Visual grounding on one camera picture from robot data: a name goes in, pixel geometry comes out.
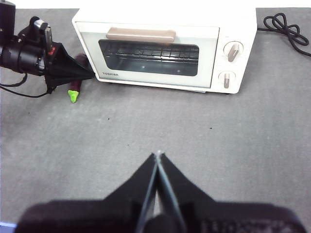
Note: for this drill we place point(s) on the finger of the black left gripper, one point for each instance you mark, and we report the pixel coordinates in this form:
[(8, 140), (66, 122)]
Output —
[(63, 82), (66, 64)]

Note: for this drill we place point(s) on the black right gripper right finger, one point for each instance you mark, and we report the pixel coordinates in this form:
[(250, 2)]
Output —
[(218, 218)]

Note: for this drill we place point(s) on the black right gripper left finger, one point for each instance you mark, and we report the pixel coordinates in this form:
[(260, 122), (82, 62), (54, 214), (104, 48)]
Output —
[(97, 216)]

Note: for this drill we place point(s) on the white oven knob brown grip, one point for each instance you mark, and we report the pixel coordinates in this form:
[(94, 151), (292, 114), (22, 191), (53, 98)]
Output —
[(233, 51), (226, 79)]

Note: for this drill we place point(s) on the white Toshiba toaster oven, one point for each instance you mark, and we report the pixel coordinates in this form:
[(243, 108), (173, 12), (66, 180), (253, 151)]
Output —
[(245, 29)]

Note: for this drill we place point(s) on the purple toy eggplant green stem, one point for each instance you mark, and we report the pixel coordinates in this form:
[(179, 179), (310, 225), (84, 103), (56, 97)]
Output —
[(73, 95)]

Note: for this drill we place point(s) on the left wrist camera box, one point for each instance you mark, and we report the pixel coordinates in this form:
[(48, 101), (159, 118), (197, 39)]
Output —
[(40, 29)]

